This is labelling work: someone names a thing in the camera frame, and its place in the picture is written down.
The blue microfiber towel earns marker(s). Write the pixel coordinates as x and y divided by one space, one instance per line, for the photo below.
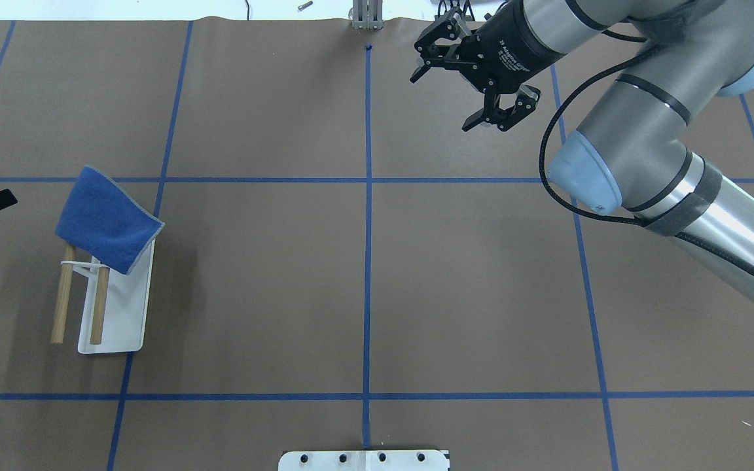
100 218

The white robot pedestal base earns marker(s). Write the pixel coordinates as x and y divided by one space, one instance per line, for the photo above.
393 459

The aluminium frame post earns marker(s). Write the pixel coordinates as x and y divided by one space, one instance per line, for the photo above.
367 15

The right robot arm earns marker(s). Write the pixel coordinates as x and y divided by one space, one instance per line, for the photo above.
625 162

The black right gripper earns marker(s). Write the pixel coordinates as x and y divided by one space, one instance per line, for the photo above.
506 53

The white wooden towel rack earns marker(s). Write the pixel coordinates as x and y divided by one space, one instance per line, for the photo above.
114 312

